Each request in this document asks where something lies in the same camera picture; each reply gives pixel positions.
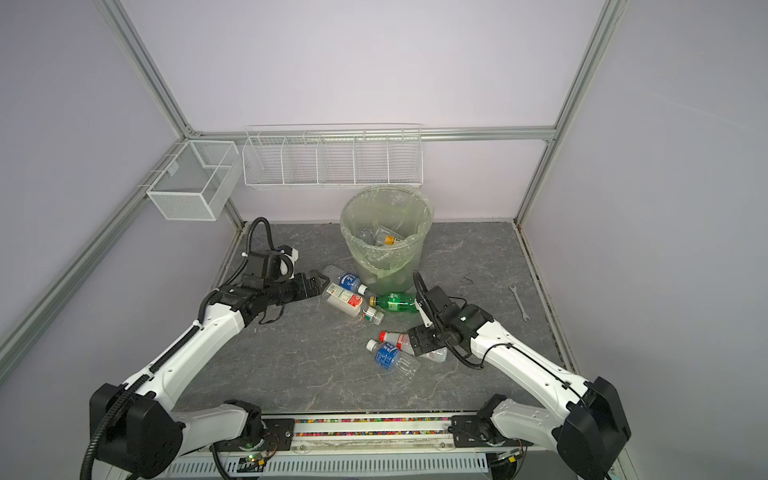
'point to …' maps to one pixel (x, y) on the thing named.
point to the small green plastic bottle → (396, 301)
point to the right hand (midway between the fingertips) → (425, 334)
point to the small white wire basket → (199, 182)
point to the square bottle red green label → (343, 300)
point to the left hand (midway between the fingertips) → (316, 285)
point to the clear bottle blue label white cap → (352, 282)
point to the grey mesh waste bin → (387, 228)
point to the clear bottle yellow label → (382, 237)
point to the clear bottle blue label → (389, 356)
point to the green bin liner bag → (388, 228)
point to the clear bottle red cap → (401, 341)
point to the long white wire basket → (333, 155)
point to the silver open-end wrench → (525, 316)
